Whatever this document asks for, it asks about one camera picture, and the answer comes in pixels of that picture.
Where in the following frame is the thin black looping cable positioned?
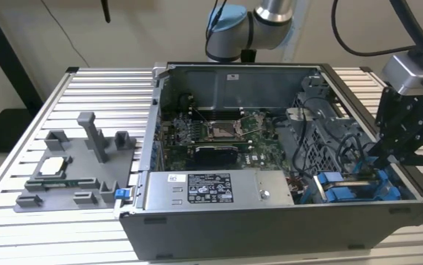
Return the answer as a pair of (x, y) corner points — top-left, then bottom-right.
(331, 0), (419, 57)

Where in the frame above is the CPU socket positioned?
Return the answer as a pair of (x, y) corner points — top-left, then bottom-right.
(206, 120), (240, 139)

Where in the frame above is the black slanted post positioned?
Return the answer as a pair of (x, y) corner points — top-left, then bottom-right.
(0, 0), (46, 112)

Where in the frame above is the green motherboard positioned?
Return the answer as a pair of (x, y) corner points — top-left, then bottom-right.
(156, 109), (298, 177)

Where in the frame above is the green RAM stick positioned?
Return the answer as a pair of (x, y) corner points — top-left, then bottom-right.
(44, 178), (95, 188)

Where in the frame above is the black antenna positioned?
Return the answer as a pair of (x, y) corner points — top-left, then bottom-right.
(100, 0), (111, 24)

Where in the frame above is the black graphics card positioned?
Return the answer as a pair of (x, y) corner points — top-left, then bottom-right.
(192, 145), (240, 167)

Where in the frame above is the grey parts rack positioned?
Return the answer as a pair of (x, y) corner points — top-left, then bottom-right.
(14, 112), (138, 213)

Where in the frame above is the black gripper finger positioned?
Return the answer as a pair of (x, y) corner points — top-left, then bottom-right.
(366, 87), (400, 156)
(375, 99), (423, 169)

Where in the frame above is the black flat base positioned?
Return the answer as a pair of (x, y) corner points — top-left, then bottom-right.
(0, 109), (34, 153)

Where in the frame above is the metal socket cover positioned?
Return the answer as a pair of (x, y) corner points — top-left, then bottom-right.
(238, 114), (266, 136)

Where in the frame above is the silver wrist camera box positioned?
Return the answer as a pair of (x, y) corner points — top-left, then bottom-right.
(380, 54), (423, 96)

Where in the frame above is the black RAM slot row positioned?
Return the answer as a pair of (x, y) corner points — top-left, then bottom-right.
(188, 106), (244, 121)

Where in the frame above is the dark grey PC case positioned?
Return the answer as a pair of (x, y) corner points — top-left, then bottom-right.
(114, 61), (423, 262)

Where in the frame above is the grey perforated drive cage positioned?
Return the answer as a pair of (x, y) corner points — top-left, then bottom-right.
(284, 74), (378, 174)

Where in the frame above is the thick black cable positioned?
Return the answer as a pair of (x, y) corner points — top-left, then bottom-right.
(387, 0), (423, 56)

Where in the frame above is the hard disk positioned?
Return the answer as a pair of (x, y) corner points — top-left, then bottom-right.
(314, 169), (400, 204)

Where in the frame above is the grey disk bay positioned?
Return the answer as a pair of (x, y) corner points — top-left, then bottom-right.
(312, 165), (418, 205)

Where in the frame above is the thin metal locking lever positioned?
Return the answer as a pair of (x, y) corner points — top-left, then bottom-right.
(194, 107), (210, 124)

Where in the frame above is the silver power supply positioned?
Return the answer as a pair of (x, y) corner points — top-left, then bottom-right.
(143, 169), (295, 210)

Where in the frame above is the silver CPU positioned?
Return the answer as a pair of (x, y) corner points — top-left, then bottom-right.
(38, 157), (68, 176)

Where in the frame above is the black disk wire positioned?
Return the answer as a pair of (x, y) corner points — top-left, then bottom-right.
(292, 96), (330, 177)

